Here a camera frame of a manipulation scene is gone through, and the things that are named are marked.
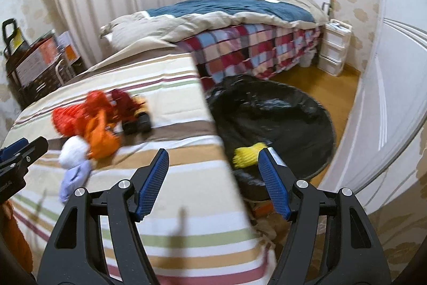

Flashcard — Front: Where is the cardboard box with orange label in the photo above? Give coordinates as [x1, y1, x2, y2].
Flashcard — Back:
[14, 33, 65, 89]

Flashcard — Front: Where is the striped bed sheet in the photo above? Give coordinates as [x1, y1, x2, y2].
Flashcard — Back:
[0, 40, 278, 285]

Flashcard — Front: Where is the black trolley handle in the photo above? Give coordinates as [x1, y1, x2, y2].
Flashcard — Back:
[2, 19, 25, 63]

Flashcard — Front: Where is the plaid bed sheet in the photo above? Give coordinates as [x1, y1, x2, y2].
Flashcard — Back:
[178, 21, 325, 91]

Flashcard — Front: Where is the yellow mesh net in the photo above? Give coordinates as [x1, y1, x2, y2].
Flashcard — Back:
[232, 142, 268, 169]

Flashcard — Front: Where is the white plastic drawer unit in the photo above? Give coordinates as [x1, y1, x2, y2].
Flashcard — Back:
[317, 19, 353, 76]

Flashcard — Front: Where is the black trash bag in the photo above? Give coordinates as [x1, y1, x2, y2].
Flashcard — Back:
[205, 75, 336, 203]

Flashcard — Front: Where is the bed with checkered quilt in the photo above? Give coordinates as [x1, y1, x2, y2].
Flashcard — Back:
[100, 0, 331, 46]

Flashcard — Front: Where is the white door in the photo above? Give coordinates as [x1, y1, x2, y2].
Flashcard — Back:
[319, 0, 427, 207]

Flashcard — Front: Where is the orange cloth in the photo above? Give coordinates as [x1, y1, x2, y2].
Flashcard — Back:
[0, 201, 34, 276]

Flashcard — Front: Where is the small white bin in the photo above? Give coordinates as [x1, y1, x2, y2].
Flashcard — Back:
[299, 49, 316, 68]

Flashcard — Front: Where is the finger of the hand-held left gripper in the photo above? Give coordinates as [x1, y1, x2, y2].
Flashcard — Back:
[0, 136, 49, 173]

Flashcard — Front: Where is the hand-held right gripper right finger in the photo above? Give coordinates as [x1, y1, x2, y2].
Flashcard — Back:
[258, 148, 392, 285]

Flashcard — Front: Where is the white and orange box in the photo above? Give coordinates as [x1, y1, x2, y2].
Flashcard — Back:
[58, 31, 83, 63]

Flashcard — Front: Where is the orange cloth item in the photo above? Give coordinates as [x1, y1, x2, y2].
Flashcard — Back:
[83, 112, 121, 161]

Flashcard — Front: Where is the orange mesh net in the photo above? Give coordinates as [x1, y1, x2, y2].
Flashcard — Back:
[52, 105, 91, 136]

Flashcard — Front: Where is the small orange box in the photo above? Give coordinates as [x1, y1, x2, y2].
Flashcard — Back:
[252, 201, 280, 220]

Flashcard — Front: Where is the lavender cloth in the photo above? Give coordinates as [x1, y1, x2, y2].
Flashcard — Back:
[59, 159, 93, 204]

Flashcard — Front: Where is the brown patterned storage box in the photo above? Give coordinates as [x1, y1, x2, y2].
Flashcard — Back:
[6, 38, 85, 109]

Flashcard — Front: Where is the dark red knitted item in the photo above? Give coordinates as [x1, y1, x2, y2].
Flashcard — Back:
[83, 89, 135, 126]

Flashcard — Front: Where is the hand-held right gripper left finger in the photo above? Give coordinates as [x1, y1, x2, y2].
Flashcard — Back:
[37, 148, 171, 285]

